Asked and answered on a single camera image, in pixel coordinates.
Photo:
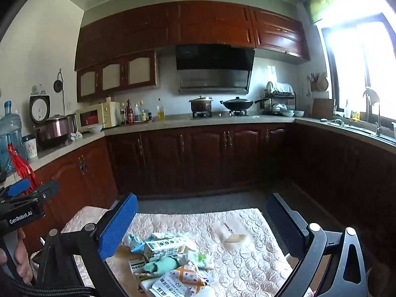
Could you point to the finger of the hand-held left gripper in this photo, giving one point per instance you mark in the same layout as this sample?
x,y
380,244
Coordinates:
x,y
46,191
18,187

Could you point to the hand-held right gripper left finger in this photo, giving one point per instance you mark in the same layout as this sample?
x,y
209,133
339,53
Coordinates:
x,y
120,229

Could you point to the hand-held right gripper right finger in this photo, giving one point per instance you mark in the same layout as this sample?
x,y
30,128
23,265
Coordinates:
x,y
280,218

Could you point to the light blue wrapper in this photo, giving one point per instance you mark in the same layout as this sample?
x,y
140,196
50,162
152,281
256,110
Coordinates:
x,y
134,243

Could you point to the green label box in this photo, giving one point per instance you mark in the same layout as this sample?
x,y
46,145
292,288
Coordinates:
x,y
136,269

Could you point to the white green milk carton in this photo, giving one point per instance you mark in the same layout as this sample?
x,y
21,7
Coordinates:
x,y
162,248

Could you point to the mint green packet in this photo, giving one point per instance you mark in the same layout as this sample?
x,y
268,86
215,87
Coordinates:
x,y
161,266

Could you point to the orange white snack packet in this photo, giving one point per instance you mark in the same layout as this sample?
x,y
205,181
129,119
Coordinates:
x,y
179,284

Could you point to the white green wrapper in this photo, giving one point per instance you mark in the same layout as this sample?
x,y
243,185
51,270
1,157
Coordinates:
x,y
201,260

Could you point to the person's left hand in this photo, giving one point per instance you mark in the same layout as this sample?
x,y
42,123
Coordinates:
x,y
25,260

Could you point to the red tassel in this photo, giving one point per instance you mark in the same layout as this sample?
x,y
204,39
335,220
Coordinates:
x,y
23,167

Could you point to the white floral cup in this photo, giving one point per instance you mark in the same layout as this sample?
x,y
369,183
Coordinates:
x,y
30,147

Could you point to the wooden comb in clear pack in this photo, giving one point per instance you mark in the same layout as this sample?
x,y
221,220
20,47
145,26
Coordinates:
x,y
233,237

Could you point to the pink quilted table cover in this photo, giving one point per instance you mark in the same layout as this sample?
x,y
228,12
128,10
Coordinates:
x,y
247,266

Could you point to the blue water jug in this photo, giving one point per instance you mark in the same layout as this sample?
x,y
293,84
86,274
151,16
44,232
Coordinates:
x,y
9,130

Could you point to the pink rice cooker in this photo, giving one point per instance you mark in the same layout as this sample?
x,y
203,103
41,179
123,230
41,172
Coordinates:
x,y
52,130

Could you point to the small white figurine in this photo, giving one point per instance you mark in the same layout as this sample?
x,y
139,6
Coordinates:
x,y
75,136

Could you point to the white bowl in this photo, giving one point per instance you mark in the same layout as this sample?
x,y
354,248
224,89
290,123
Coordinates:
x,y
299,113
94,129
287,113

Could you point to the cream microwave oven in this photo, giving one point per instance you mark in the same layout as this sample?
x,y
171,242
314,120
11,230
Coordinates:
x,y
97,116

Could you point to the dark wooden base cabinets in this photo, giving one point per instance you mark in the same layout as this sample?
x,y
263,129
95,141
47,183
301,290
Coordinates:
x,y
201,157

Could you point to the black round hanging utensil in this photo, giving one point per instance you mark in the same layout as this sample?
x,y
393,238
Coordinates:
x,y
58,85

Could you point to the dark capped condiment bottle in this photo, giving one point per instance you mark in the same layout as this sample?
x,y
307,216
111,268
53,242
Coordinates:
x,y
123,114

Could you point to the red sauce bottle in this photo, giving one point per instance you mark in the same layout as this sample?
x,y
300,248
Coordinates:
x,y
129,113

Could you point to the clear condiment bottle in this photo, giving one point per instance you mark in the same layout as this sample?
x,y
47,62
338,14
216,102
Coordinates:
x,y
136,114

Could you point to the black dish rack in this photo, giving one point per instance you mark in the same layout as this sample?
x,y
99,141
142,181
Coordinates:
x,y
278,102

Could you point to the wooden cutting board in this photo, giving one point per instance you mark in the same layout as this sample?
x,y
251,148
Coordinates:
x,y
323,108

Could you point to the yellow label condiment bottle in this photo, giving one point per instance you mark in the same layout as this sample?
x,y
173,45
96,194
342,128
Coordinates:
x,y
143,113

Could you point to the gas stove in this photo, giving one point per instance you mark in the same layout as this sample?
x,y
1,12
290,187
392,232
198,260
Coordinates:
x,y
219,114

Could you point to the black wok with lid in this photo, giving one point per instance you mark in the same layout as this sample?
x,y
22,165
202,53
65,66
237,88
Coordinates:
x,y
238,103

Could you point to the yellow cooking oil bottle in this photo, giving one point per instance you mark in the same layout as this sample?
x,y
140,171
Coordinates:
x,y
161,111

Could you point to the white soap bottle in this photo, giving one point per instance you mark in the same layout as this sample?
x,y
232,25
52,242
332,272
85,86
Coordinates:
x,y
347,110

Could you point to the steel faucet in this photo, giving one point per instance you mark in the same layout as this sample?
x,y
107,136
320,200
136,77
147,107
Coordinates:
x,y
378,123

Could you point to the bronze pot with lid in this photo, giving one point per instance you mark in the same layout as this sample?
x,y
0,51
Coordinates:
x,y
201,105

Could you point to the black range hood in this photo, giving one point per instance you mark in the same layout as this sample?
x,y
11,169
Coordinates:
x,y
213,68

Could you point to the kitchen window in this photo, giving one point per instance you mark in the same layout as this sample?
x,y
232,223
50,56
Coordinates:
x,y
359,62

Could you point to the wall cabinet with frosted doors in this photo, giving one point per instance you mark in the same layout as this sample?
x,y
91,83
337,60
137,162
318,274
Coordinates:
x,y
119,74

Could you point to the wooden wall cabinet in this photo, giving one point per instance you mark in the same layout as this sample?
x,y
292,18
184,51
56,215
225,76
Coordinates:
x,y
201,24

